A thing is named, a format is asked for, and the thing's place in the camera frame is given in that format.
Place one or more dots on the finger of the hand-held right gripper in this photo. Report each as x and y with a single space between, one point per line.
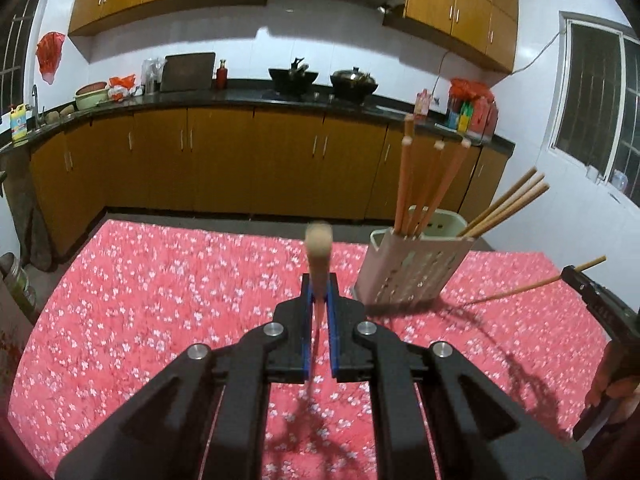
605 310

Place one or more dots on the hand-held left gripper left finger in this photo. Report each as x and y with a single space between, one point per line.
306 340

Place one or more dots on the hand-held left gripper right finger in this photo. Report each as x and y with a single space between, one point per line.
332 340

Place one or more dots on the beige perforated chopstick holder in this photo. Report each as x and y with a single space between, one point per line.
415 270

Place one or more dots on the person's right hand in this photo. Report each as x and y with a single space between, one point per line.
625 397

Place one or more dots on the red floral tablecloth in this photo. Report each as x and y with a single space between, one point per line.
150 310

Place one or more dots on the orange wooden base cabinets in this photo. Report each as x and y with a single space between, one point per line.
225 160

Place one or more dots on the barred window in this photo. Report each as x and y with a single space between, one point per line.
17 50
595 95

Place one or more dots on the red seasoning packages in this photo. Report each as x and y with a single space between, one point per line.
480 110

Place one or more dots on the black gas stove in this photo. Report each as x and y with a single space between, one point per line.
320 96

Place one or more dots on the black kitchen countertop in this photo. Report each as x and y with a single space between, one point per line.
240 100

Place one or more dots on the pink bottle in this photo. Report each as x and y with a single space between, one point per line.
423 102

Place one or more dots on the black wok with lid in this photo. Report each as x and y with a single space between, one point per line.
354 82

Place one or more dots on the red bottle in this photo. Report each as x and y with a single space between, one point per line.
222 75

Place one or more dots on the dark cutting board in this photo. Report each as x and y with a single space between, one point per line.
187 72

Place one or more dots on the clear plastic bag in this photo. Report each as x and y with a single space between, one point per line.
151 75

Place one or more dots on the dark brown cloth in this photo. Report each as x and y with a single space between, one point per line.
27 210

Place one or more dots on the orange white plastic bag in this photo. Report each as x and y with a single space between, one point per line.
125 87

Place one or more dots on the green basin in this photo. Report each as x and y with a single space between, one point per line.
92 97

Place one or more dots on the metal faucet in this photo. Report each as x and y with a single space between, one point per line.
35 105

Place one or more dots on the yellow detergent bottle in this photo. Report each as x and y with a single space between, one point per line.
19 125

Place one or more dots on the red plastic bag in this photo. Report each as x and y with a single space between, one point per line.
50 55

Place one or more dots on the white wall socket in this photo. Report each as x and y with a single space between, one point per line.
593 172

